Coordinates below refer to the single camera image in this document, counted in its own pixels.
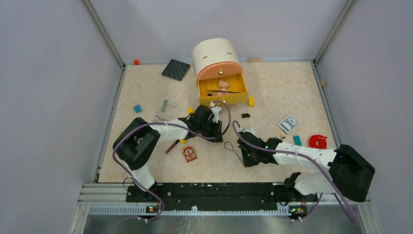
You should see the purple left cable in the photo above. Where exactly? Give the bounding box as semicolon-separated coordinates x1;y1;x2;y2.
112;100;232;222

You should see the dark red lip gloss tube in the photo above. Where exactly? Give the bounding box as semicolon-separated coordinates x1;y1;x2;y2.
165;140;180;154

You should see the cream round drawer organizer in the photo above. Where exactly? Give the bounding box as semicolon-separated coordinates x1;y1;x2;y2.
192;38;243;80

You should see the yellow block near drawer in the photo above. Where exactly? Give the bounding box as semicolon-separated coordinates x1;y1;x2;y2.
247;96;255;107

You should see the green tube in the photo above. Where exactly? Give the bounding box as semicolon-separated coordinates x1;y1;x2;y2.
161;99;168;113

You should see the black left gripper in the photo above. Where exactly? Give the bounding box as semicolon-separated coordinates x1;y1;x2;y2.
198;117;223;143

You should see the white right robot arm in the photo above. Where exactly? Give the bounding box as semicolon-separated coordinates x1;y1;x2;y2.
235;128;375;202

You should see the black textured square mat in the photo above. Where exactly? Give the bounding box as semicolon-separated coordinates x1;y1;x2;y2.
161;59;190;81

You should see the black wire loop tool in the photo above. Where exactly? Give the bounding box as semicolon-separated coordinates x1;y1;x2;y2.
224;141;244;164

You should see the teal small block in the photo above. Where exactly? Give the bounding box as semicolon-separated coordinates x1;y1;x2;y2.
293;136;302;146

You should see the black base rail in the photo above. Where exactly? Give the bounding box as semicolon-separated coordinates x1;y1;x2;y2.
126;182;318;211

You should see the blue lego brick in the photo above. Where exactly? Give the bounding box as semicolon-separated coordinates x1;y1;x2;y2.
133;105;142;113

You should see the yellow drawer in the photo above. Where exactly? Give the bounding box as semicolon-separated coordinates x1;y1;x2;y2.
197;73;248;106

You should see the wooden block at back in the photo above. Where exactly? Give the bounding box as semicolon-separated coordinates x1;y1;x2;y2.
248;58;262;63

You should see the red owl number puzzle piece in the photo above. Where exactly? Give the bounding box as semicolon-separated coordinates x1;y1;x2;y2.
183;146;197;163

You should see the beige makeup sponge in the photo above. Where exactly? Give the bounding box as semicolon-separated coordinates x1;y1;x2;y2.
218;80;230;89

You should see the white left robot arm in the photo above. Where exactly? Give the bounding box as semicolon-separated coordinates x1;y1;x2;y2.
112;101;226;202

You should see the red plastic clip toy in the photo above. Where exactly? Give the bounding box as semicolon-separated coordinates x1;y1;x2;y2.
308;135;327;149

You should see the black makeup brush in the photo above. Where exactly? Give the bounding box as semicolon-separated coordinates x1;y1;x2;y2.
207;90;241;97

